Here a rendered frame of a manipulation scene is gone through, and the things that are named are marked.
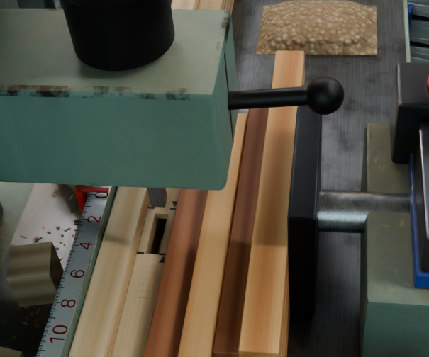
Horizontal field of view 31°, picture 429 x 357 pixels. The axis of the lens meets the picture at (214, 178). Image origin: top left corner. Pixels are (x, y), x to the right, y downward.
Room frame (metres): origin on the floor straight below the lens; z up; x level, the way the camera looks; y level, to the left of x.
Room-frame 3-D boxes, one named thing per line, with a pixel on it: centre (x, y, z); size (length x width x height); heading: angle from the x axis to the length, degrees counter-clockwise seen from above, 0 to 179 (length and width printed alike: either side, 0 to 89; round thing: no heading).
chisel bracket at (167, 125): (0.32, 0.05, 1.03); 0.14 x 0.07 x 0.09; 77
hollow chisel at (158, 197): (0.32, 0.04, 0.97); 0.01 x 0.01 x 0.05; 77
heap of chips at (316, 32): (0.54, -0.11, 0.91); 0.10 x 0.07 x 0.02; 77
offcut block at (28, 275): (0.38, 0.15, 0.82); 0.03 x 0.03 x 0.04; 89
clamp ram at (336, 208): (0.29, -0.08, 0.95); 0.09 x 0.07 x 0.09; 167
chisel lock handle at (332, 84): (0.30, -0.04, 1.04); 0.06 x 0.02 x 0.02; 77
